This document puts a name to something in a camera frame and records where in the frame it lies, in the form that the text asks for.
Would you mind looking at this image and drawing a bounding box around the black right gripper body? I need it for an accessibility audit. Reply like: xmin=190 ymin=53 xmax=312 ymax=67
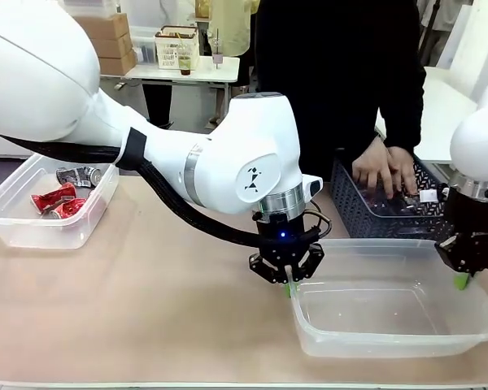
xmin=443 ymin=185 xmax=488 ymax=245

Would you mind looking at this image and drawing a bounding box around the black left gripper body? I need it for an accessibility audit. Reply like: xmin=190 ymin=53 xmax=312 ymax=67
xmin=255 ymin=214 xmax=316 ymax=264

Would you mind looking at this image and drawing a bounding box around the clear plastic bin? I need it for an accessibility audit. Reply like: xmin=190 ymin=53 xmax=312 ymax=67
xmin=287 ymin=238 xmax=488 ymax=359
xmin=0 ymin=153 xmax=120 ymax=250

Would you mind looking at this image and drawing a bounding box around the crushed silver black can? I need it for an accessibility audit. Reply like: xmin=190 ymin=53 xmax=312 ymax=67
xmin=55 ymin=165 xmax=103 ymax=189

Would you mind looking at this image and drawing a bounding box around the crushed red can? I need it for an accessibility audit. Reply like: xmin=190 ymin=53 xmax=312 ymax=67
xmin=43 ymin=197 xmax=89 ymax=220
xmin=30 ymin=181 xmax=78 ymax=215

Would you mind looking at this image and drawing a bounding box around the black lattice plastic basket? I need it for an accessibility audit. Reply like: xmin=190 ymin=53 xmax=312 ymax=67
xmin=330 ymin=149 xmax=456 ymax=241

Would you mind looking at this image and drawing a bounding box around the white lattice storage basket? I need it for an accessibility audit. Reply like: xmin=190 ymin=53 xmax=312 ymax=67
xmin=154 ymin=25 xmax=199 ymax=71

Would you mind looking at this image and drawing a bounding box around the person's left hand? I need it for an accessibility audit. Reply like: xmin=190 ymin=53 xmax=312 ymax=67
xmin=389 ymin=145 xmax=419 ymax=196

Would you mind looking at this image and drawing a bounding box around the person's right hand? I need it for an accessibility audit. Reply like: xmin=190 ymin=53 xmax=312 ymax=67
xmin=351 ymin=140 xmax=396 ymax=200

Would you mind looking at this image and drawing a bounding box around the plain white side table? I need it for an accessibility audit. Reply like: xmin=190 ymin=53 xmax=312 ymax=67
xmin=373 ymin=67 xmax=479 ymax=166

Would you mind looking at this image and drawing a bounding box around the person in black sweater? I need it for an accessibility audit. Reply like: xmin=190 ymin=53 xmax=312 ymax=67
xmin=254 ymin=0 xmax=427 ymax=192

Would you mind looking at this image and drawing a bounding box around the white table with metal legs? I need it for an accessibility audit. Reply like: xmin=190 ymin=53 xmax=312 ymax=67
xmin=99 ymin=55 xmax=241 ymax=128

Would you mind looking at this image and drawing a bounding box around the person in white coat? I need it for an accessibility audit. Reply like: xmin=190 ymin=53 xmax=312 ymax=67
xmin=120 ymin=0 xmax=176 ymax=130

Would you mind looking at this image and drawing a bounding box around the background person in grey clothes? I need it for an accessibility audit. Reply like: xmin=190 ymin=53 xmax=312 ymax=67
xmin=416 ymin=0 xmax=459 ymax=68

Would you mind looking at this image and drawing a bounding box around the clear cup with purple drink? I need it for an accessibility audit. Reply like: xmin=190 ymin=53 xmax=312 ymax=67
xmin=211 ymin=38 xmax=224 ymax=70

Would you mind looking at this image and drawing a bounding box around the iced coffee cup with straw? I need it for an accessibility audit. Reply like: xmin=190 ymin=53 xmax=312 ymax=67
xmin=176 ymin=32 xmax=194 ymax=77

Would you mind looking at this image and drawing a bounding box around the person in yellow jacket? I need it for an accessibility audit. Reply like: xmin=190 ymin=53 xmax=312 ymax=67
xmin=206 ymin=0 xmax=261 ymax=125

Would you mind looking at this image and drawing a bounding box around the clear plastic drawer box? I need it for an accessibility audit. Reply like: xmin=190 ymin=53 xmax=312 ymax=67
xmin=129 ymin=26 xmax=159 ymax=65

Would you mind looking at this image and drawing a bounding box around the brown cardboard box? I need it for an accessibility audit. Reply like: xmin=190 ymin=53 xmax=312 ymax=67
xmin=98 ymin=49 xmax=137 ymax=76
xmin=73 ymin=14 xmax=130 ymax=41
xmin=91 ymin=32 xmax=133 ymax=58

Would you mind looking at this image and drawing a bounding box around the thin black camera cable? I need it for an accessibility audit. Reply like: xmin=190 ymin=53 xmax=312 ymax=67
xmin=304 ymin=201 xmax=333 ymax=241

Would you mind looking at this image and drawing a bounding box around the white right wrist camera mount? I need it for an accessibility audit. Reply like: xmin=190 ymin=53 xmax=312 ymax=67
xmin=420 ymin=184 xmax=451 ymax=204

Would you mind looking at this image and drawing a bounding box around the black sleeved arm cable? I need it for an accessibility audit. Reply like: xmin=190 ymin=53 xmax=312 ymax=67
xmin=0 ymin=133 xmax=269 ymax=249

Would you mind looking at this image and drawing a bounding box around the black strap on left arm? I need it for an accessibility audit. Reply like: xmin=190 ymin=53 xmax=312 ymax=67
xmin=115 ymin=127 xmax=148 ymax=171

